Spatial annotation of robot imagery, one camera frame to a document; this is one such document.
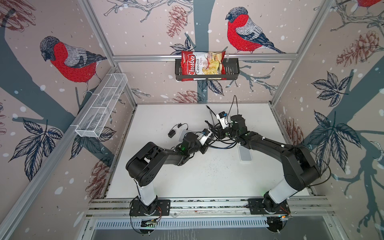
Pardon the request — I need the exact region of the dark blue ethernet cable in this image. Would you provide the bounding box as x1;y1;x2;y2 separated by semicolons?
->
209;140;239;150

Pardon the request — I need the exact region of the black power adapter with cord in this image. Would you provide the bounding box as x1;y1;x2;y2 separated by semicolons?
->
168;123;189;138

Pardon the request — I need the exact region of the black ethernet cable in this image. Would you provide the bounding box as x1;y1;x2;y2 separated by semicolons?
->
205;104;238;149

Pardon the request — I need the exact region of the white network switch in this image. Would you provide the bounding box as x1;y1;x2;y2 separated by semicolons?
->
238;146;253;163
179;130;190;143

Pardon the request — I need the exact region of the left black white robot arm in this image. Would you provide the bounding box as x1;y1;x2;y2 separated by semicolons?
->
126;129;212;212

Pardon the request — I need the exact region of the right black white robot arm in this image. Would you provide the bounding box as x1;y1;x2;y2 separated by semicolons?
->
216;112;321;214

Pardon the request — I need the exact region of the red cassava chips bag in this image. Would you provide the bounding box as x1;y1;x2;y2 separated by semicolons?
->
181;51;226;82

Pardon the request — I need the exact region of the black wall basket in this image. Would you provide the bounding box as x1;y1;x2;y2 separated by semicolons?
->
175;58;240;82

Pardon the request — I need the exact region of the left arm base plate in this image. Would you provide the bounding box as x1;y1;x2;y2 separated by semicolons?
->
129;199;171;217

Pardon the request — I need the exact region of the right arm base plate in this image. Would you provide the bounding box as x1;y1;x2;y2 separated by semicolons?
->
245;198;291;215

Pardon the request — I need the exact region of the white wire mesh shelf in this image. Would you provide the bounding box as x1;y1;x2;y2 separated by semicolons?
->
75;73;128;138

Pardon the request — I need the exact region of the aluminium mounting rail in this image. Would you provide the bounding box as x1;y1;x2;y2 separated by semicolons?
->
85;196;336;219

